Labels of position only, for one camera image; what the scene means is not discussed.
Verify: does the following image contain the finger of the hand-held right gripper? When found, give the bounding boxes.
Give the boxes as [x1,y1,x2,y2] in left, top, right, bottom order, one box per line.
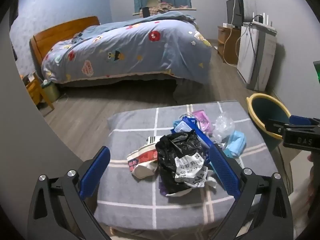
[265,118,320,151]
[289,115,320,126]

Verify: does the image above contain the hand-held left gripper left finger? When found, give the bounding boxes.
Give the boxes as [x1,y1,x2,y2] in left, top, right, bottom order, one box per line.
[27,145,112,240]

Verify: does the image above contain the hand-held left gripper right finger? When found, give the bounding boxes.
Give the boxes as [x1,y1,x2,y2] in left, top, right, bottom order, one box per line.
[208,144,294,240]

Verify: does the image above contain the teal bin with yellow rim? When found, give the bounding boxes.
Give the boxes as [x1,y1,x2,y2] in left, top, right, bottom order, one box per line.
[246,93,292,153]

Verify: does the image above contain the light blue plastic packet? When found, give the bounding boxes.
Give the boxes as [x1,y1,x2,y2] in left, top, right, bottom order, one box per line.
[222,130,247,158]

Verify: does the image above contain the clear plastic wrapper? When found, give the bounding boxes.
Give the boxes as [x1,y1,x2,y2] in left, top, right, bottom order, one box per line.
[212,112,235,143]

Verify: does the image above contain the red and cream paper bag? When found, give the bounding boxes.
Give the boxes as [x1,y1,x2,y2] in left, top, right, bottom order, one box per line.
[127,148,159,180]

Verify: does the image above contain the black plastic bag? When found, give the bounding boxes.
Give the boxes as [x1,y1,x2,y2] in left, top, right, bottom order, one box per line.
[155,130,208,197]

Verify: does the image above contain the pink packet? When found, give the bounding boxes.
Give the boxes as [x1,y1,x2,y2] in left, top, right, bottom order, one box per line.
[192,110,214,133]

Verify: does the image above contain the white striped carton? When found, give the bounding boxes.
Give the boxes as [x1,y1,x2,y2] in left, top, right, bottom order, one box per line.
[142,135,161,152]

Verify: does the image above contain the grey checked cushion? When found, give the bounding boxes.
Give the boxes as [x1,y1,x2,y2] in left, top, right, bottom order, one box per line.
[94,101,279,231]

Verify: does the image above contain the white air purifier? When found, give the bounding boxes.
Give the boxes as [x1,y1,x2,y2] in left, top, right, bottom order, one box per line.
[237,22,277,91]

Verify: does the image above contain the white router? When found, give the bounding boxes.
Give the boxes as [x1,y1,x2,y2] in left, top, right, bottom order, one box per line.
[251,12,277,32]

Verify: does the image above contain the grey bed sheet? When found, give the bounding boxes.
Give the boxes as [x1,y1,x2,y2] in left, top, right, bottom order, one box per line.
[59,72,209,103]

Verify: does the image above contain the green bin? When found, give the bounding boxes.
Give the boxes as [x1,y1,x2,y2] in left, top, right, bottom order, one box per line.
[41,80,60,103]

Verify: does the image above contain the wooden cabinet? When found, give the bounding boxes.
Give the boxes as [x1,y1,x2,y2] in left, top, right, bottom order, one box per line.
[217,25,242,65]

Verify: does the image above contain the black monitor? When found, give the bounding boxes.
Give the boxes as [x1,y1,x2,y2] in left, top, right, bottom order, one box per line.
[226,0,245,28]

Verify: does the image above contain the wooden nightstand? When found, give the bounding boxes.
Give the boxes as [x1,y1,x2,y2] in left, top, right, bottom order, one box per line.
[22,72,55,111]

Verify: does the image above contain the bed with blue cartoon duvet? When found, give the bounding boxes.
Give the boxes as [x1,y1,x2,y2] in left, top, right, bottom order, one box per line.
[41,11,212,84]

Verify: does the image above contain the wooden bed headboard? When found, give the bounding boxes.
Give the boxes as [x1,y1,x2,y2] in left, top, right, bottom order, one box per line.
[29,16,100,75]

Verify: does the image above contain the plaid cloth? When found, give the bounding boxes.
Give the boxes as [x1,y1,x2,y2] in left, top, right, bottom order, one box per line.
[141,2,175,18]

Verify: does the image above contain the white cable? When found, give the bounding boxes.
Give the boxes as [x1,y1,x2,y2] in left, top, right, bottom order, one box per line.
[223,0,238,67]

